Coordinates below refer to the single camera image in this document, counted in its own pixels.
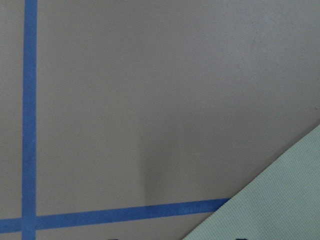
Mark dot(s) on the olive green long-sleeve shirt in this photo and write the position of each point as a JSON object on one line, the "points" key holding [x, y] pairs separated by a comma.
{"points": [[281, 203]]}

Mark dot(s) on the brown table mat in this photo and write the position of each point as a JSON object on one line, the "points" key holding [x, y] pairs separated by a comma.
{"points": [[137, 119]]}

